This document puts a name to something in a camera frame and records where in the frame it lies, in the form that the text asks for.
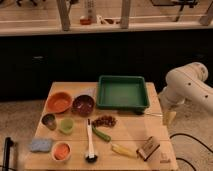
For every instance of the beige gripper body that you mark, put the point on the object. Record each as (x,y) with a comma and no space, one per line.
(168,117)

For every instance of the wooden board eraser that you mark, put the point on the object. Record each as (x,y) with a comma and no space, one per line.
(148,148)

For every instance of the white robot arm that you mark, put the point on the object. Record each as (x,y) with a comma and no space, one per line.
(185,82)

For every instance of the green plastic tray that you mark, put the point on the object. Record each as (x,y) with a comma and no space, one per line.
(122,93)

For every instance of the brown grape bunch toy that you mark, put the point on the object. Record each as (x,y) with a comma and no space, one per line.
(106,120)

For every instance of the green cucumber toy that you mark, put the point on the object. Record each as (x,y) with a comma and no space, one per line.
(101,135)

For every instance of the dark purple bowl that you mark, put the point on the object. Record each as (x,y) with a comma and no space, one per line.
(83,105)

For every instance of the green cup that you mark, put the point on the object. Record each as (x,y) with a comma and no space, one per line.
(66,125)

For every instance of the white bowl orange inside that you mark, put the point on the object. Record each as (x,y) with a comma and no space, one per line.
(61,152)

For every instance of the metal cup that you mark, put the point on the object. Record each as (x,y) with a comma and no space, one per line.
(49,121)

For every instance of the red object on shelf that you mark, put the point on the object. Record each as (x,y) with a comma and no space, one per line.
(84,21)

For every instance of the blue sponge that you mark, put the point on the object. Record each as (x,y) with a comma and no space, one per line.
(40,145)

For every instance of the black stand post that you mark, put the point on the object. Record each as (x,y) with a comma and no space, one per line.
(6,156)

